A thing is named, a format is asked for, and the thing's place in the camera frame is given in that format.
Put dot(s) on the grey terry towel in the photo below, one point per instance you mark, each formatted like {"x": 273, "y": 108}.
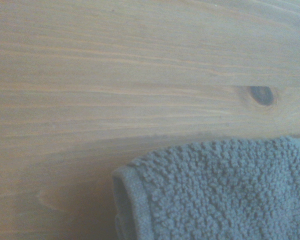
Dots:
{"x": 222, "y": 192}

